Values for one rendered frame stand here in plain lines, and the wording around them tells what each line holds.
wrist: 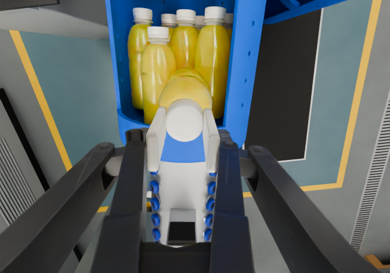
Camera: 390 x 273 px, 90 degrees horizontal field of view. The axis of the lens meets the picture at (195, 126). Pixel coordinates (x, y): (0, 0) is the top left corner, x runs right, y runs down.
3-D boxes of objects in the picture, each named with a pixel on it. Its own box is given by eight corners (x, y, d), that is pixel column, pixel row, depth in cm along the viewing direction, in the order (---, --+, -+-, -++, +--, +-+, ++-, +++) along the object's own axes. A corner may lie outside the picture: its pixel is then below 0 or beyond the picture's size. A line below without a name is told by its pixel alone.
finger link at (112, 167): (143, 178, 13) (94, 178, 12) (154, 142, 17) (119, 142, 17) (141, 158, 12) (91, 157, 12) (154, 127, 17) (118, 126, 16)
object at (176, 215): (170, 213, 77) (165, 251, 62) (170, 205, 75) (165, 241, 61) (195, 213, 77) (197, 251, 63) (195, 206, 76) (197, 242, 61)
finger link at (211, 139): (209, 137, 13) (220, 137, 13) (203, 107, 20) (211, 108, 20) (206, 173, 15) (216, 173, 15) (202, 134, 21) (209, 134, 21)
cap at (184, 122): (201, 134, 22) (202, 142, 20) (166, 133, 22) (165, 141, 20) (203, 101, 20) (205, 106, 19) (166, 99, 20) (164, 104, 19)
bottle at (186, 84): (203, 104, 40) (214, 148, 22) (168, 102, 39) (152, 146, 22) (206, 67, 37) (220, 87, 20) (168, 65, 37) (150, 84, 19)
